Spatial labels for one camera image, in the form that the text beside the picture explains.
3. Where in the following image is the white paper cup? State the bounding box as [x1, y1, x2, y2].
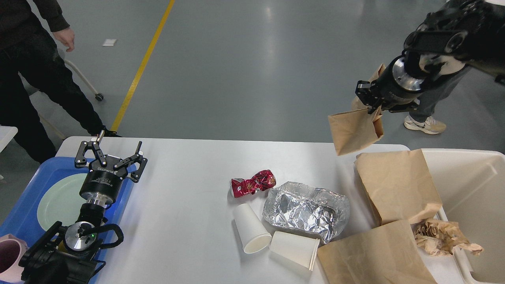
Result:
[233, 204, 272, 254]

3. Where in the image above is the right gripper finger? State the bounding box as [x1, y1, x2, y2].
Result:
[389, 101, 419, 113]
[355, 80, 383, 114]

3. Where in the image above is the large brown paper bag front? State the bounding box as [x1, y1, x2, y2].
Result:
[318, 220, 436, 284]

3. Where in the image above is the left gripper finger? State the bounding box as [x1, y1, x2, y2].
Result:
[114, 141, 148, 183]
[74, 131, 108, 170]

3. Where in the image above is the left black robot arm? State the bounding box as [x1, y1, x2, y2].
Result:
[19, 131, 148, 284]

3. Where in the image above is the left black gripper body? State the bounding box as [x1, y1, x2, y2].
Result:
[79, 155, 128, 206]

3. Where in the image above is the crumpled aluminium foil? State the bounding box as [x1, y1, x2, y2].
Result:
[263, 181, 350, 244]

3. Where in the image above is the white side table corner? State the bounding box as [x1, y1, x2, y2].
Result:
[0, 125, 18, 152]

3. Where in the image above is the blue plastic tray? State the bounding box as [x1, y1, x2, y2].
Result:
[1, 157, 133, 284]

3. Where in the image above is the small brown paper bag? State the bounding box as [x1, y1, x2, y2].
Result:
[327, 63, 386, 157]

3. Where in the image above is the grey office chair left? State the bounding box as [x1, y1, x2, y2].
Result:
[20, 47, 104, 140]

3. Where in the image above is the pink mug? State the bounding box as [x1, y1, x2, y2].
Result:
[0, 234, 28, 284]

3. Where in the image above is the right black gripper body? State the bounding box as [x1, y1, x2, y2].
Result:
[376, 55, 427, 111]

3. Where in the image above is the person in black clothes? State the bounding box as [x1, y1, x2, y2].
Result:
[0, 0, 117, 163]

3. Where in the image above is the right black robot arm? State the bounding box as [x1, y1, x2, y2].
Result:
[355, 0, 505, 114]

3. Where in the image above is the crushed red can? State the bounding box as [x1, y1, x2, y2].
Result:
[230, 170, 277, 198]

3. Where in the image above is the light green plate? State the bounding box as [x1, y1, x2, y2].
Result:
[37, 173, 87, 231]

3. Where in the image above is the brown paper bag under gripper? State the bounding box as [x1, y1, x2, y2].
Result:
[355, 149, 443, 225]

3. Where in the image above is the beige plastic bin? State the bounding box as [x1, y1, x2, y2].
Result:
[423, 149, 505, 284]

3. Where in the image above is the crumpled brown paper wad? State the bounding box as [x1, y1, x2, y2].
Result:
[413, 218, 484, 256]

